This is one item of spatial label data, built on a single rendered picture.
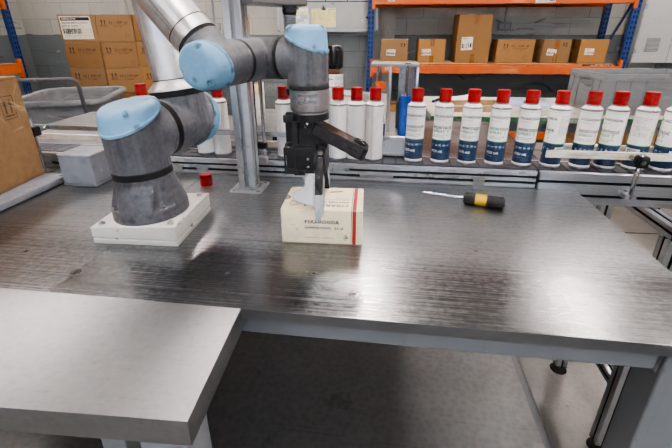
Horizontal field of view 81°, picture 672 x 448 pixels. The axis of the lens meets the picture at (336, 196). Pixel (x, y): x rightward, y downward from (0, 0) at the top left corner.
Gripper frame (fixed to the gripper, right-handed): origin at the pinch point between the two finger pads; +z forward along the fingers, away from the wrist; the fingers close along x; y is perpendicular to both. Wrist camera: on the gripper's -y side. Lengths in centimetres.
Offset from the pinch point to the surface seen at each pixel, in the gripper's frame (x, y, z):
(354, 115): -34.5, -5.0, -12.6
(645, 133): -31, -80, -8
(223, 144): -37, 34, -4
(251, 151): -21.7, 21.3, -5.9
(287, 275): 17.7, 4.8, 5.2
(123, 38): -329, 235, -34
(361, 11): -466, 3, -58
